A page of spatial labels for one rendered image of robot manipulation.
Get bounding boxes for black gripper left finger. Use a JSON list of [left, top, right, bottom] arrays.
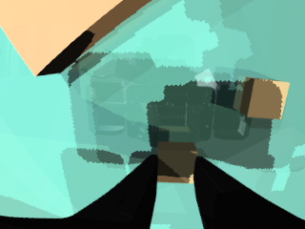
[[0, 156, 157, 229]]

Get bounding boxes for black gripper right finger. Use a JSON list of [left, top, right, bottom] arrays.
[[193, 156, 305, 229]]

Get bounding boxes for tan block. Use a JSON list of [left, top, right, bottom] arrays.
[[240, 76, 290, 119], [157, 141, 197, 183]]

